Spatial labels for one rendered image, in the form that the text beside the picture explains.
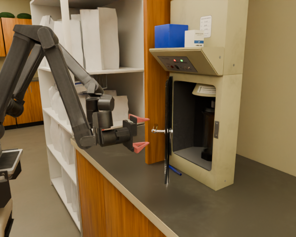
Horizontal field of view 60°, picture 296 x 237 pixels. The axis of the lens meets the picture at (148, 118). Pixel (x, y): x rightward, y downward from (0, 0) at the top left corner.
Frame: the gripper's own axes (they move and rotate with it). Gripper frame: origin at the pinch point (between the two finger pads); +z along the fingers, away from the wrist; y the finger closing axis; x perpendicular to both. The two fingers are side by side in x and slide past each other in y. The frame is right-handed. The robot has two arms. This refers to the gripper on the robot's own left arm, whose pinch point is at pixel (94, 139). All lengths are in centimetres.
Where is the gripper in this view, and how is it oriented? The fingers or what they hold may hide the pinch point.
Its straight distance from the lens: 124.1
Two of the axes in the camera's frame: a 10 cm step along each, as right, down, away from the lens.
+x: -5.4, -2.0, 8.2
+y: 8.4, -1.4, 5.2
